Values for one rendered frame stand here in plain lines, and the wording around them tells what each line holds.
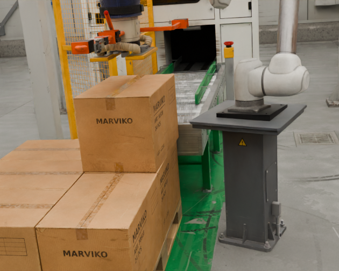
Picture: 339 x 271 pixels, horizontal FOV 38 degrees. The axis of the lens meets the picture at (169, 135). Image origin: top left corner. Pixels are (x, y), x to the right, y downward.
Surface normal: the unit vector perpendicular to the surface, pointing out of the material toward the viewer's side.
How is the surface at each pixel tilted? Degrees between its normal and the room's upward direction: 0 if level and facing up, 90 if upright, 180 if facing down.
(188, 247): 0
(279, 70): 67
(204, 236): 0
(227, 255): 0
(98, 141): 90
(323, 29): 90
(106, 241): 90
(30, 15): 90
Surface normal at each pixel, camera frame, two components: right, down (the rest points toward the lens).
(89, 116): -0.21, 0.30
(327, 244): -0.07, -0.95
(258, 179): -0.50, 0.29
